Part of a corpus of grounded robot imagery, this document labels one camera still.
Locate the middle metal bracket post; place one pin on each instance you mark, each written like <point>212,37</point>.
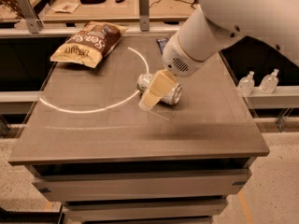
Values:
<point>144,15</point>

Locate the clear plastic bottle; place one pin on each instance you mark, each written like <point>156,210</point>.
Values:
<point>269,82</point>
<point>246,84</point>

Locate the clear plastic bottle right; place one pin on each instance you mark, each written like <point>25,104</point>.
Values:
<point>269,82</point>

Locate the black oblong object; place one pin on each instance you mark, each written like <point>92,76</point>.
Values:
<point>92,2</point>

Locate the clear plastic bottle left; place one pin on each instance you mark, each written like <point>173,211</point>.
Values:
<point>246,84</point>

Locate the brown yellow chip bag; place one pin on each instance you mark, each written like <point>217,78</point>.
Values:
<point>90,45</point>

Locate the metal bracket post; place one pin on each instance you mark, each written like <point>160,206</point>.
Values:
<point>34,24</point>
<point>144,15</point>

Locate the dark blue snack packet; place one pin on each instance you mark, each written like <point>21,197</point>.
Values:
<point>162,43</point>

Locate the small paper packet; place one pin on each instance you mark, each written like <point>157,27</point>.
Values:
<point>66,7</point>

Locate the grey table drawer cabinet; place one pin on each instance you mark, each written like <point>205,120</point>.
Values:
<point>143,192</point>

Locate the left metal bracket post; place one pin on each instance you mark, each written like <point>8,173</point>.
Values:
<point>34,24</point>

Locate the silver green 7up can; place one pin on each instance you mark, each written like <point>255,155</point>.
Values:
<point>171,98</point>

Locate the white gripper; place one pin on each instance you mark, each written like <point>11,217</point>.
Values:
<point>177,59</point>

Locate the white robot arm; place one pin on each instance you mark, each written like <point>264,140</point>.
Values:
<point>219,24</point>

